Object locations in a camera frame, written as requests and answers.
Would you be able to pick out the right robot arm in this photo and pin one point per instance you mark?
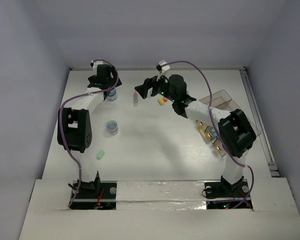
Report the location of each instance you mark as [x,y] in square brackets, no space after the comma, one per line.
[232,127]

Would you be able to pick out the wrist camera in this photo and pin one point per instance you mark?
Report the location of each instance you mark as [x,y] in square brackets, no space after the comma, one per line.
[94,64]
[163,68]

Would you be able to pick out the clear jar blue contents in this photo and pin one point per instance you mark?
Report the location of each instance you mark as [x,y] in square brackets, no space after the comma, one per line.
[112,127]

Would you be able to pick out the yellow highlighter cap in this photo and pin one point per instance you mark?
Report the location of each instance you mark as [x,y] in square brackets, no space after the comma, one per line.
[161,102]

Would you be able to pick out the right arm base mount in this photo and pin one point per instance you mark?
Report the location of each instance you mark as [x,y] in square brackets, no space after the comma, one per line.
[220,195]

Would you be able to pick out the silver foil strip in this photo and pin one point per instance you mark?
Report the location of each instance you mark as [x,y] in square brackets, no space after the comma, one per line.
[175,195]

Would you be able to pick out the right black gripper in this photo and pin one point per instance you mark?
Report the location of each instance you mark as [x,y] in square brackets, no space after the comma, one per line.
[149,83]

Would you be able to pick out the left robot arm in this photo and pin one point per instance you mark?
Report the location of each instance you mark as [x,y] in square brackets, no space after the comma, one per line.
[74,130]

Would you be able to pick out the blue lidded paint jar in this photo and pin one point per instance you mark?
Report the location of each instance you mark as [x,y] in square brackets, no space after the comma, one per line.
[112,95]

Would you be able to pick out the aluminium rail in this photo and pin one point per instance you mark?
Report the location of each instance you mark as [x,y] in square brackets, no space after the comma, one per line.
[274,171]

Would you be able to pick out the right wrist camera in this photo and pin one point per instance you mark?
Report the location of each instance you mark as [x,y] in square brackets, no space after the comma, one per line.
[163,68]

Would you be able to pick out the green highlighter cap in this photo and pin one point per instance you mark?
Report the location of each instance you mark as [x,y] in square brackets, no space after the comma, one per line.
[100,154]

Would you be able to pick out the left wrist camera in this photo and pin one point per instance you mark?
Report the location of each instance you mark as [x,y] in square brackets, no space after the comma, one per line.
[94,64]

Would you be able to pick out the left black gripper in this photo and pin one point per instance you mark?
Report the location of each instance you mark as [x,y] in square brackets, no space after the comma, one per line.
[97,83]

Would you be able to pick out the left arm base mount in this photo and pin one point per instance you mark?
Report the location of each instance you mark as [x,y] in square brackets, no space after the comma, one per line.
[93,195]

